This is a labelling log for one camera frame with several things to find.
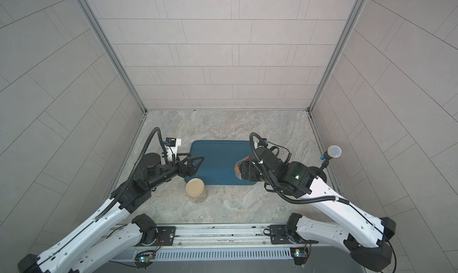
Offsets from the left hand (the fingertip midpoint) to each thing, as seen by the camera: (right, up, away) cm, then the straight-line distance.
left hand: (201, 157), depth 69 cm
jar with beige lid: (-3, -15, +5) cm, 16 cm away
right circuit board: (+39, -37, -1) cm, 54 cm away
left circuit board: (-20, -36, -5) cm, 41 cm away
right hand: (+18, -5, -2) cm, 18 cm away
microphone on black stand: (+52, +2, 0) cm, 52 cm away
